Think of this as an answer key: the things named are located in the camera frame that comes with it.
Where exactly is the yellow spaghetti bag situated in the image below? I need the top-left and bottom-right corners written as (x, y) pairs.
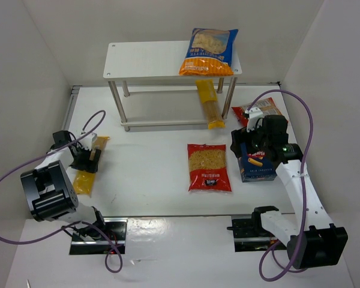
top-left (73, 136), bottom-right (110, 196)
top-left (196, 80), bottom-right (225, 130)

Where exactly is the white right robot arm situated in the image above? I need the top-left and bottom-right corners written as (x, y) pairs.
top-left (230, 110), bottom-right (348, 269)

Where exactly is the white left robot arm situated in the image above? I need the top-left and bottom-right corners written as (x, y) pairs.
top-left (20, 130), bottom-right (106, 240)

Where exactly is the blue rigatoni pasta box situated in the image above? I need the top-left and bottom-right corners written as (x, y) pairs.
top-left (238, 143), bottom-right (277, 182)

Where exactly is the yellow spaghetti bag on shelf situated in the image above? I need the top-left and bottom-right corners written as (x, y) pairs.
top-left (196, 80), bottom-right (225, 130)

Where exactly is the blue orange pasta bag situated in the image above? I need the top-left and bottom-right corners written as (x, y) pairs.
top-left (179, 28), bottom-right (238, 77)

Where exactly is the white two-tier shelf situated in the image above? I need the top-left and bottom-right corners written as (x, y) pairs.
top-left (103, 40), bottom-right (243, 132)

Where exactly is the red fusilli bag right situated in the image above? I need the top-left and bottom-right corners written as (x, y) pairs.
top-left (232, 97), bottom-right (282, 127)

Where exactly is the red fusilli bag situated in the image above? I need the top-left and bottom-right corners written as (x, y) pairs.
top-left (232, 97), bottom-right (282, 127)
top-left (187, 144), bottom-right (232, 193)

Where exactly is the red fusilli bag centre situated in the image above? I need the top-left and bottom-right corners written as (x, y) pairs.
top-left (187, 144), bottom-right (232, 193)

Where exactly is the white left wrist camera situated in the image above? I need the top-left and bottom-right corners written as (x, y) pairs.
top-left (77, 133), bottom-right (97, 151)

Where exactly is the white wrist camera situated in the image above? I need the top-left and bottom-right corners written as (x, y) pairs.
top-left (77, 133), bottom-right (97, 151)
top-left (244, 107), bottom-right (264, 133)

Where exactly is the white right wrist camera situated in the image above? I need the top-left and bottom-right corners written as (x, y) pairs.
top-left (244, 107), bottom-right (264, 133)

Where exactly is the aluminium table edge rail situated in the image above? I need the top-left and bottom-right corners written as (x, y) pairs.
top-left (62, 85), bottom-right (80, 130)

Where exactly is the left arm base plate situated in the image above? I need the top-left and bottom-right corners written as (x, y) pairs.
top-left (68, 217), bottom-right (128, 256)

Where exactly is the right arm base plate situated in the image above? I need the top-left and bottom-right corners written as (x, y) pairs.
top-left (227, 215), bottom-right (277, 253)

